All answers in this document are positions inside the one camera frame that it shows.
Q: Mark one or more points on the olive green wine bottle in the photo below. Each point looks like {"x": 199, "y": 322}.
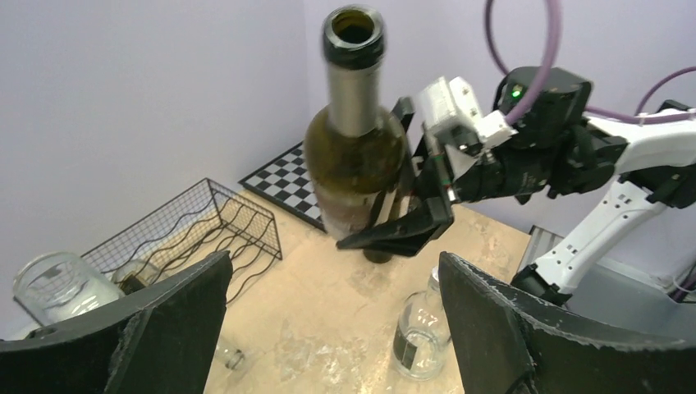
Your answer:
{"x": 354, "y": 148}

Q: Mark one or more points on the black wire wine rack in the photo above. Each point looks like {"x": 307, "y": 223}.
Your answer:
{"x": 207, "y": 217}

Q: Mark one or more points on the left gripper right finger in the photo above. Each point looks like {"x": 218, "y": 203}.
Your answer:
{"x": 508, "y": 341}

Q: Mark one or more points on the blue square glass bottle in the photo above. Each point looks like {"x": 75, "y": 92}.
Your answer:
{"x": 229, "y": 354}

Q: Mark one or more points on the clear bottle white cap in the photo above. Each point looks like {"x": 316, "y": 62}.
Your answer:
{"x": 61, "y": 285}
{"x": 422, "y": 334}

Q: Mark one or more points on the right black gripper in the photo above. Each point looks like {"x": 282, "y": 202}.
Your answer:
{"x": 500, "y": 172}

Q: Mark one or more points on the black white chessboard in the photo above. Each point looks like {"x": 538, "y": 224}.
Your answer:
{"x": 284, "y": 181}

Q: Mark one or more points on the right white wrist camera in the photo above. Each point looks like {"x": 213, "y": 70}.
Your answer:
{"x": 455, "y": 129}

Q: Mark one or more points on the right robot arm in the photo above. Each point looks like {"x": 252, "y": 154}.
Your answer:
{"x": 645, "y": 166}

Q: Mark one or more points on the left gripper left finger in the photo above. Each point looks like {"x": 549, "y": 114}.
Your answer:
{"x": 160, "y": 339}

